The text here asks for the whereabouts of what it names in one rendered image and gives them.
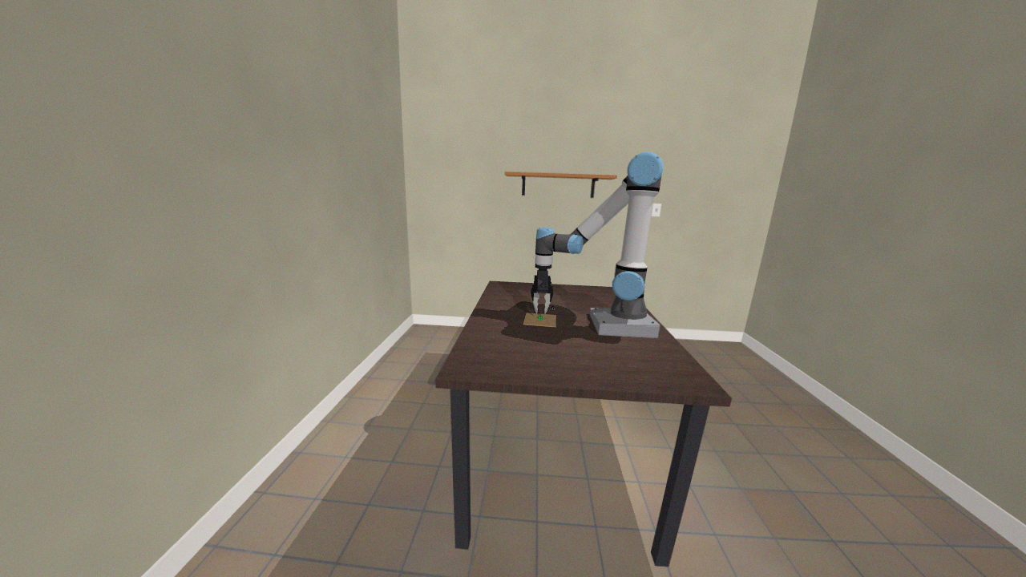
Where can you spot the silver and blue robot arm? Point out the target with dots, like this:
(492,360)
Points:
(637,190)

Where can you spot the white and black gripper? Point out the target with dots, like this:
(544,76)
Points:
(535,296)

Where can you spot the tan flat mat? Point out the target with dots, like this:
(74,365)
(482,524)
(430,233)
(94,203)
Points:
(533,319)

